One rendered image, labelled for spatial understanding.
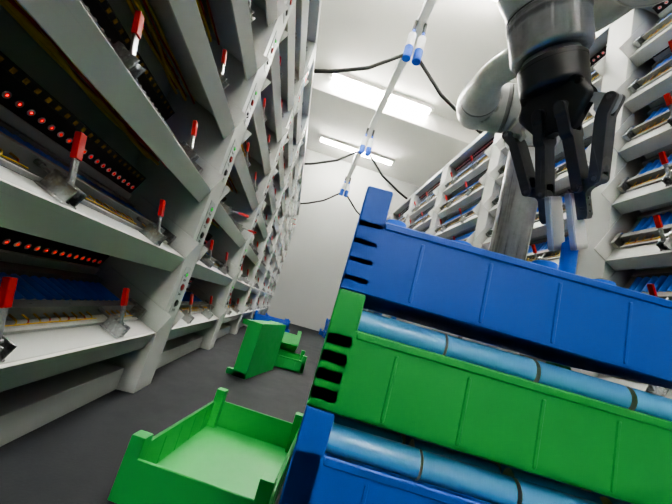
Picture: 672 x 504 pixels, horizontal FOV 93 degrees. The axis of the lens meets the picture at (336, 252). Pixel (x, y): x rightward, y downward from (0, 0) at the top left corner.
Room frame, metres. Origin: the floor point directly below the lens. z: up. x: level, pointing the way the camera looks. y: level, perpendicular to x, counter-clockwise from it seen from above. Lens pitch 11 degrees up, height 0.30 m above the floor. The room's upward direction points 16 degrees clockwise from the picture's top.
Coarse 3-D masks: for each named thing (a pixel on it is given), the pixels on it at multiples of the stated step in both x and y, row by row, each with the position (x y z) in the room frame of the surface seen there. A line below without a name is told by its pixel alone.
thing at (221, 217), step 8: (224, 192) 0.91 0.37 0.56; (216, 216) 0.97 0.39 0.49; (224, 216) 1.03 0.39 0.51; (232, 216) 1.50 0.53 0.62; (224, 224) 1.09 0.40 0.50; (232, 224) 1.16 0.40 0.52; (232, 232) 1.23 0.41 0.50; (240, 232) 1.32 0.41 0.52; (248, 232) 1.50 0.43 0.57; (240, 240) 1.41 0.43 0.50
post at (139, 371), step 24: (264, 24) 0.81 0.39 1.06; (216, 48) 0.80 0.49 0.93; (264, 48) 0.81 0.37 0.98; (240, 72) 0.81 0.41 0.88; (264, 72) 0.87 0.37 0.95; (168, 96) 0.79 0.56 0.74; (240, 96) 0.81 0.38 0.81; (168, 120) 0.79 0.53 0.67; (192, 120) 0.80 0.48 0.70; (216, 144) 0.81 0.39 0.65; (240, 144) 0.90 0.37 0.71; (144, 168) 0.79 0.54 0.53; (216, 168) 0.81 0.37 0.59; (144, 192) 0.80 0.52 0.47; (168, 192) 0.80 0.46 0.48; (216, 192) 0.85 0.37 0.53; (168, 216) 0.80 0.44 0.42; (192, 216) 0.81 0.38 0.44; (120, 264) 0.80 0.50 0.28; (192, 264) 0.88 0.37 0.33; (144, 288) 0.81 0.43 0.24; (168, 288) 0.81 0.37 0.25; (168, 312) 0.84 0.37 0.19; (120, 360) 0.81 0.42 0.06; (144, 360) 0.81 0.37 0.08; (120, 384) 0.81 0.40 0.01; (144, 384) 0.86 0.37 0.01
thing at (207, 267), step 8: (208, 232) 1.38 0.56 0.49; (208, 240) 1.46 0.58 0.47; (208, 248) 1.49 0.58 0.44; (200, 256) 0.90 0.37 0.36; (208, 256) 1.22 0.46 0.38; (216, 256) 1.49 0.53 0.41; (200, 264) 0.96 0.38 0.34; (208, 264) 1.07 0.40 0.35; (216, 264) 1.39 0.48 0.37; (224, 264) 1.48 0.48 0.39; (232, 264) 1.50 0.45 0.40; (192, 272) 0.94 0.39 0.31; (200, 272) 1.01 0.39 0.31; (208, 272) 1.08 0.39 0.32; (216, 272) 1.17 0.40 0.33; (224, 272) 1.34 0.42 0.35; (232, 272) 1.50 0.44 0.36; (208, 280) 1.16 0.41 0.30; (216, 280) 1.26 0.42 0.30; (224, 280) 1.38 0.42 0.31
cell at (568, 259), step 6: (564, 246) 0.38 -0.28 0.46; (564, 252) 0.38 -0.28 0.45; (570, 252) 0.37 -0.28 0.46; (576, 252) 0.37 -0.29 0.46; (564, 258) 0.38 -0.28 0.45; (570, 258) 0.37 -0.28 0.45; (576, 258) 0.37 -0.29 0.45; (564, 264) 0.37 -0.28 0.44; (570, 264) 0.37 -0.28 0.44; (576, 264) 0.37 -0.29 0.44; (564, 270) 0.37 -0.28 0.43; (570, 270) 0.37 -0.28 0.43
